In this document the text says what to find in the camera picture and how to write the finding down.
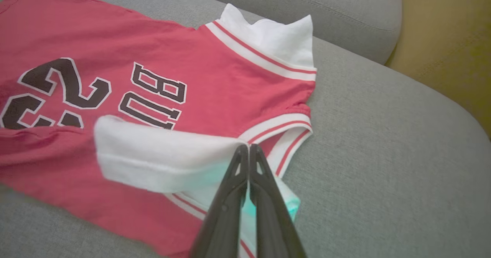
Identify red white basketball jersey shirt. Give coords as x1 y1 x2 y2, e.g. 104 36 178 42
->
0 0 317 258

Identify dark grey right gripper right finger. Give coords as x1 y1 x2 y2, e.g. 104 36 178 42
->
250 145 307 258

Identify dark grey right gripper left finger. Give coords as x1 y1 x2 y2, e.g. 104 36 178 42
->
191 145 250 258

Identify mustard yellow upholstered panel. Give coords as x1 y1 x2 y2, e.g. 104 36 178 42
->
386 0 491 138

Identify grey fabric sofa cushion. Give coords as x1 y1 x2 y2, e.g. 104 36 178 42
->
173 0 402 65

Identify grey fabric sofa seat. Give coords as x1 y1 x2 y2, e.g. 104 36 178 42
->
0 0 491 258

